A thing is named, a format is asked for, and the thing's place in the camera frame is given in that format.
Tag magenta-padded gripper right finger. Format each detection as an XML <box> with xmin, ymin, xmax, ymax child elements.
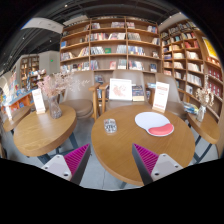
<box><xmin>131</xmin><ymin>143</ymin><xmax>184</xmax><ymax>186</ymax></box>

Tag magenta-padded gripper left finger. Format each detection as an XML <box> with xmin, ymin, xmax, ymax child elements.
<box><xmin>41</xmin><ymin>143</ymin><xmax>92</xmax><ymax>186</ymax></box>

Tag transparent computer mouse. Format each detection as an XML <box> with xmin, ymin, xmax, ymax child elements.
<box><xmin>103</xmin><ymin>118</ymin><xmax>118</xmax><ymax>135</ymax></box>

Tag white mouse pad red rest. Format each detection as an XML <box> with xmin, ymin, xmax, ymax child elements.
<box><xmin>134</xmin><ymin>111</ymin><xmax>175</xmax><ymax>138</ymax></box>

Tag round wooden side table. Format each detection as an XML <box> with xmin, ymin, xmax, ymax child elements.
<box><xmin>2</xmin><ymin>104</ymin><xmax>33</xmax><ymax>133</ymax></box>
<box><xmin>13</xmin><ymin>104</ymin><xmax>78</xmax><ymax>164</ymax></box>
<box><xmin>186</xmin><ymin>111</ymin><xmax>222</xmax><ymax>164</ymax></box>

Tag glass vase pink dried flowers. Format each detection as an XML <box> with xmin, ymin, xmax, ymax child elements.
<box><xmin>37</xmin><ymin>71</ymin><xmax>73</xmax><ymax>120</ymax></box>

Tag beige armchair wooden arms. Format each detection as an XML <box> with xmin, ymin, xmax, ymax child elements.
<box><xmin>153</xmin><ymin>72</ymin><xmax>188</xmax><ymax>121</ymax></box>
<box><xmin>99</xmin><ymin>69</ymin><xmax>156</xmax><ymax>113</ymax></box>
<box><xmin>59</xmin><ymin>70</ymin><xmax>101</xmax><ymax>120</ymax></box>

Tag stacked blue yellow books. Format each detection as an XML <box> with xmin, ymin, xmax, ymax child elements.
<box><xmin>182</xmin><ymin>101</ymin><xmax>200</xmax><ymax>115</ymax></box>

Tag red and white sign card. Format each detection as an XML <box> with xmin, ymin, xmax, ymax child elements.
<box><xmin>152</xmin><ymin>81</ymin><xmax>171</xmax><ymax>114</ymax></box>

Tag white table sign card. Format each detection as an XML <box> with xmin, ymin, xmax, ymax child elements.
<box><xmin>4</xmin><ymin>105</ymin><xmax>14</xmax><ymax>122</ymax></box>
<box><xmin>31</xmin><ymin>88</ymin><xmax>47</xmax><ymax>115</ymax></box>

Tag dark book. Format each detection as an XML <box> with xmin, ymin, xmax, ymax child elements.
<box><xmin>131</xmin><ymin>84</ymin><xmax>146</xmax><ymax>102</ymax></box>

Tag white framed picture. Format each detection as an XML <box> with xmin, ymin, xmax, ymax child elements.
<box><xmin>108</xmin><ymin>77</ymin><xmax>133</xmax><ymax>102</ymax></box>

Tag colourful book display stand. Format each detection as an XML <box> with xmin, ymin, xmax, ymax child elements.
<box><xmin>0</xmin><ymin>71</ymin><xmax>34</xmax><ymax>113</ymax></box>

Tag small distant wooden bookshelf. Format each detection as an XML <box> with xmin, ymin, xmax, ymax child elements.
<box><xmin>19</xmin><ymin>54</ymin><xmax>41</xmax><ymax>89</ymax></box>

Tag wooden bookshelf with yellow poster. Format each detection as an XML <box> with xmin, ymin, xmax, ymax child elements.
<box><xmin>158</xmin><ymin>18</ymin><xmax>224</xmax><ymax>158</ymax></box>

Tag large wooden bookshelf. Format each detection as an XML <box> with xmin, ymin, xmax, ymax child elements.
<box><xmin>59</xmin><ymin>14</ymin><xmax>162</xmax><ymax>75</ymax></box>

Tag white hanging ceiling panel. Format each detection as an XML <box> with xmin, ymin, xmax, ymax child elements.
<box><xmin>21</xmin><ymin>17</ymin><xmax>64</xmax><ymax>34</ymax></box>

